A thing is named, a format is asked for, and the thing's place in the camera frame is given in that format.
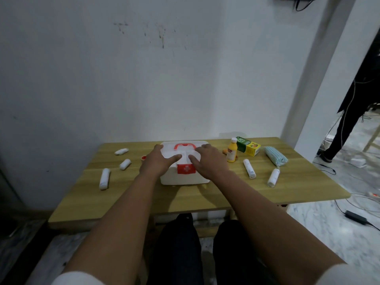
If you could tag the person's right hand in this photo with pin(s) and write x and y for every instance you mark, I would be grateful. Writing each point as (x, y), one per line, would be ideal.
(210, 164)

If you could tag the person's left hand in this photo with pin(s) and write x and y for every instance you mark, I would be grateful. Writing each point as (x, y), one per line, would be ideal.
(154, 164)

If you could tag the yellow bottle white cap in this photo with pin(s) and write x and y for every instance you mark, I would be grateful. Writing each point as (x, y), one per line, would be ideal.
(231, 152)

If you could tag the small white bandage roll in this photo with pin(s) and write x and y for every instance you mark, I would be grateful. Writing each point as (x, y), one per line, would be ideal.
(121, 151)

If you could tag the green yellow medicine carton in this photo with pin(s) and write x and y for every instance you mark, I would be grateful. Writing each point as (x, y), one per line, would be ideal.
(250, 146)

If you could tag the long white bandage roll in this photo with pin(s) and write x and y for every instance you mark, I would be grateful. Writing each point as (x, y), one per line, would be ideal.
(104, 178)

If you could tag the blue face mask pack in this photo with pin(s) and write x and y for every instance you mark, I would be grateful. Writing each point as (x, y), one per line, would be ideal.
(276, 155)

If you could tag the person's left forearm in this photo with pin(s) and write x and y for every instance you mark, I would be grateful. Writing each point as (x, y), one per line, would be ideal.
(118, 222)

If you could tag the person's right forearm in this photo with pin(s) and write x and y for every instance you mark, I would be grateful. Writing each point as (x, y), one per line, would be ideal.
(261, 216)

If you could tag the person's black trousers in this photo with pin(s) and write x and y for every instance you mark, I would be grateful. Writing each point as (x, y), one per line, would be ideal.
(178, 252)

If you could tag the person's white left sleeve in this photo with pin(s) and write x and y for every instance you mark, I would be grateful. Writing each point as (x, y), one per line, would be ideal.
(80, 279)

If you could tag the wooden table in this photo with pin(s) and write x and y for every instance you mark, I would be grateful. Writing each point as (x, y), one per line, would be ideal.
(297, 186)

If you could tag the black power adapter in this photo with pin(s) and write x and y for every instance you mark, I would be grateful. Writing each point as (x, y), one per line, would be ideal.
(356, 217)

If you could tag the wooden frame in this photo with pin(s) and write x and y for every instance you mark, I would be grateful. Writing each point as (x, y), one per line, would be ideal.
(371, 142)

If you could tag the white power strip red switch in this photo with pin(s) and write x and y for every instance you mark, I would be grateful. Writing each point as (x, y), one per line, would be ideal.
(374, 194)

